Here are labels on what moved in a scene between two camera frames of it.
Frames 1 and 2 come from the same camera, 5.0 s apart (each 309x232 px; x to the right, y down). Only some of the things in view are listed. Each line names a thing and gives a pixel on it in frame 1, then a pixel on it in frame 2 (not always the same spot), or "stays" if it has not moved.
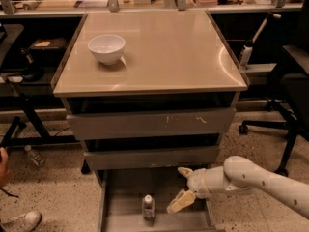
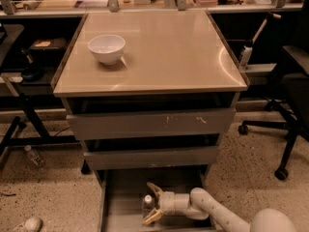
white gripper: (198, 182) -> (167, 202)
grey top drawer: (139, 124) stays
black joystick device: (33, 72) stays
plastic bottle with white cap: (149, 211) stays
